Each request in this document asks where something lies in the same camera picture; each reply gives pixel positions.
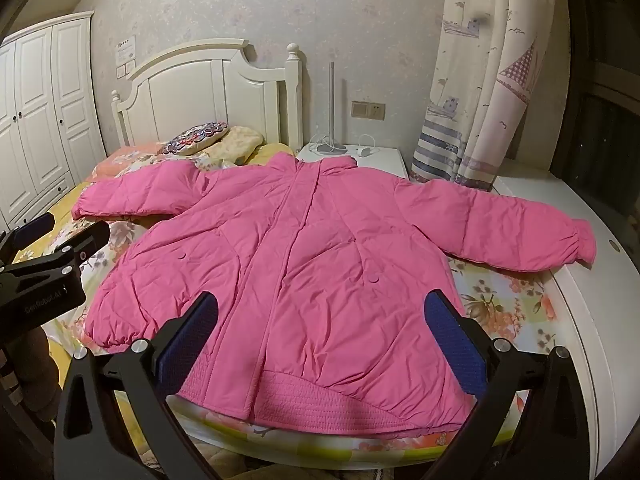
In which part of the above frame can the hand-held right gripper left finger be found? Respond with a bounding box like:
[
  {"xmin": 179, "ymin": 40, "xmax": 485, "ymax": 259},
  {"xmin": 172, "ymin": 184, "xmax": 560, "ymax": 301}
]
[{"xmin": 52, "ymin": 291, "xmax": 221, "ymax": 480}]

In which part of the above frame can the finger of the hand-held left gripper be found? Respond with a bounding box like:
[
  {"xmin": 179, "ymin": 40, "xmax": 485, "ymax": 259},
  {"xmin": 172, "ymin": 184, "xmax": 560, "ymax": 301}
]
[
  {"xmin": 0, "ymin": 212, "xmax": 56, "ymax": 263},
  {"xmin": 12, "ymin": 221, "xmax": 111, "ymax": 267}
]

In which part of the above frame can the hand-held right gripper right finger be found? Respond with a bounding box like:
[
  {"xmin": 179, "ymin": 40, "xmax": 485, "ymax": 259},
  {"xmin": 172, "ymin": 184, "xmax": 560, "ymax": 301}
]
[{"xmin": 424, "ymin": 289, "xmax": 601, "ymax": 480}]

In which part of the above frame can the pink puffer jacket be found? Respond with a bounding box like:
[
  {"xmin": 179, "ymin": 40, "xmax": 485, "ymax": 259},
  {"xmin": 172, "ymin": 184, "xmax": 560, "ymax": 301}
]
[{"xmin": 71, "ymin": 152, "xmax": 598, "ymax": 433}]

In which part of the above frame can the floral bed sheet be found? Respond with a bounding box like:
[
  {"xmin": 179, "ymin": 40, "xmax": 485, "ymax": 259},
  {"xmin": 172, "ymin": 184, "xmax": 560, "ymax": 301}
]
[{"xmin": 10, "ymin": 146, "xmax": 566, "ymax": 461}]

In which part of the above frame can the orange floral pillow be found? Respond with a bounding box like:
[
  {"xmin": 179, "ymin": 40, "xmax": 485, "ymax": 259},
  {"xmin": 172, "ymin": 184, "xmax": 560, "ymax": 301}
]
[{"xmin": 95, "ymin": 145, "xmax": 168, "ymax": 177}]

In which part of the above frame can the white wardrobe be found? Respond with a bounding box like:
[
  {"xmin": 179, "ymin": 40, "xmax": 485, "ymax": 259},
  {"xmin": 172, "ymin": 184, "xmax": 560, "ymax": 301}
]
[{"xmin": 0, "ymin": 10, "xmax": 108, "ymax": 233}]

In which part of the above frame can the embroidered floral cushion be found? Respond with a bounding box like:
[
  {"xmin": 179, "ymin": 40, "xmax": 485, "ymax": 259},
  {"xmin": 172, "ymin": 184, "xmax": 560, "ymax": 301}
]
[{"xmin": 159, "ymin": 121, "xmax": 231, "ymax": 156}]

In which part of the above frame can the pale yellow patterned blanket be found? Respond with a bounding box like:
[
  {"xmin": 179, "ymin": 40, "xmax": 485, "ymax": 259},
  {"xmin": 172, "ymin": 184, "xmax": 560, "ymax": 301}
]
[{"xmin": 200, "ymin": 127, "xmax": 264, "ymax": 167}]

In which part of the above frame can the white wooden headboard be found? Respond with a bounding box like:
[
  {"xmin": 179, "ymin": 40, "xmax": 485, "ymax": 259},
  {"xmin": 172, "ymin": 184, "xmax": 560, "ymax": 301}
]
[{"xmin": 111, "ymin": 39, "xmax": 304, "ymax": 150}]

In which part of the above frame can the white nightstand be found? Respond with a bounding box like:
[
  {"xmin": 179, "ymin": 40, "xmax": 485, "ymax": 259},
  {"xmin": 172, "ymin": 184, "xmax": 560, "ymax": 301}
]
[{"xmin": 295, "ymin": 144, "xmax": 408, "ymax": 181}]

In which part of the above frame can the mustard yellow pillow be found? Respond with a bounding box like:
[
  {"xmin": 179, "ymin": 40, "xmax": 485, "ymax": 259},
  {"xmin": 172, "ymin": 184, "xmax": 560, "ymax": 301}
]
[{"xmin": 245, "ymin": 142, "xmax": 297, "ymax": 166}]

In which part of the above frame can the silver table lamp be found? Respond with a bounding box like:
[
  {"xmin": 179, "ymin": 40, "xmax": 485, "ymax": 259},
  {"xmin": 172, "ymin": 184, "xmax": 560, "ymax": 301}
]
[{"xmin": 310, "ymin": 61, "xmax": 348, "ymax": 153}]

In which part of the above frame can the sailboat print curtain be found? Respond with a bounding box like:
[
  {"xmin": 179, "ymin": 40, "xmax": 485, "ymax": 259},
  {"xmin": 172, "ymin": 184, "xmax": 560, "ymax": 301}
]
[{"xmin": 410, "ymin": 0, "xmax": 558, "ymax": 193}]

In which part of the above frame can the white wall notice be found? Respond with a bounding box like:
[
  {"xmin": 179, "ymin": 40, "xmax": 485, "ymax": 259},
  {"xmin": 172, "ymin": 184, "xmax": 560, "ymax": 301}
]
[{"xmin": 114, "ymin": 35, "xmax": 138, "ymax": 66}]

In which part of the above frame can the white lamp cable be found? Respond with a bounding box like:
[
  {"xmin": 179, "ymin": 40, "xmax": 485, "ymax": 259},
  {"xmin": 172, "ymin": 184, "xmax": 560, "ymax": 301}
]
[{"xmin": 305, "ymin": 127, "xmax": 342, "ymax": 161}]

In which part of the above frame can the gold wall socket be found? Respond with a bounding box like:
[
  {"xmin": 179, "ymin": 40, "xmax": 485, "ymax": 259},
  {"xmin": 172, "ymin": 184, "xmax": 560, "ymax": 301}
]
[{"xmin": 351, "ymin": 101, "xmax": 386, "ymax": 121}]

